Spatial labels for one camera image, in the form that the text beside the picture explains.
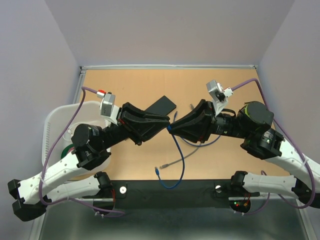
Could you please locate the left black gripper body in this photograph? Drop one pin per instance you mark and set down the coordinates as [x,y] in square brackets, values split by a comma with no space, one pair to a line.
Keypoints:
[119,125]

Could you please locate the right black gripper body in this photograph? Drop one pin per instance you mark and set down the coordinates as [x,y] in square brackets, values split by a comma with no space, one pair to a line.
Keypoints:
[217,128]

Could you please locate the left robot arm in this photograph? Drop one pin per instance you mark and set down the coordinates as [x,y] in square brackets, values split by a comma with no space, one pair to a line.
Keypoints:
[91,144]

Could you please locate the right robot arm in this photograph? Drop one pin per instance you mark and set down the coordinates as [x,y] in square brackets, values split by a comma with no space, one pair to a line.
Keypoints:
[253,124]

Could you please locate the white plastic basket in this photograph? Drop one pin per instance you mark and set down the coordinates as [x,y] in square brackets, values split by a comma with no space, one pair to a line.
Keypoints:
[56,123]

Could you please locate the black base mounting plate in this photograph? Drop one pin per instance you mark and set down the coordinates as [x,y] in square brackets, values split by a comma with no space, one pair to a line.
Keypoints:
[190,193]

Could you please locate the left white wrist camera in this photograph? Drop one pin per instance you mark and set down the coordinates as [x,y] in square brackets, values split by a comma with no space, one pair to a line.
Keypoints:
[108,109]

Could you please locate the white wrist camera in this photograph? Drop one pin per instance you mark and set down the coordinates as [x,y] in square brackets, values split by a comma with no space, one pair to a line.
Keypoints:
[220,96]
[108,109]

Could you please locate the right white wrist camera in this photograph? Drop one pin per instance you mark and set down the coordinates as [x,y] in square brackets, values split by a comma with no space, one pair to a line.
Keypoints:
[220,96]

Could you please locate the black network switch far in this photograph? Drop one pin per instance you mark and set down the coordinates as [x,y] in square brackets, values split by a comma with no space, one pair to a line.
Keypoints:
[163,106]

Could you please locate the coiled coloured cable spools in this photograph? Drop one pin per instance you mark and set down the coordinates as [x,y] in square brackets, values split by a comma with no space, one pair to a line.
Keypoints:
[66,150]

